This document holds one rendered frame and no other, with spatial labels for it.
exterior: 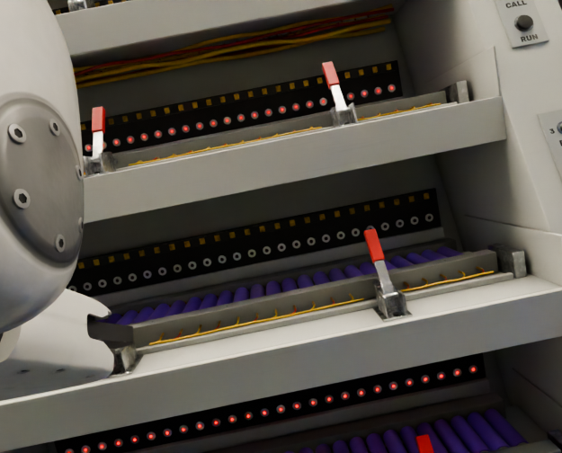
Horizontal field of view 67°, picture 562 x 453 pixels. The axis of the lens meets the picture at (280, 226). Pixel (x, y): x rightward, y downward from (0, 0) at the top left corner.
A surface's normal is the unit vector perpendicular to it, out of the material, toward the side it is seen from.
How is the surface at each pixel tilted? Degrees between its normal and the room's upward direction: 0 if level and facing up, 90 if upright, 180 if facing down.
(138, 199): 110
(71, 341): 96
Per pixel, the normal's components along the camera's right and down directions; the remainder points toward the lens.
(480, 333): 0.04, 0.12
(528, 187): -0.98, 0.20
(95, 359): 0.99, -0.07
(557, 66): -0.03, -0.22
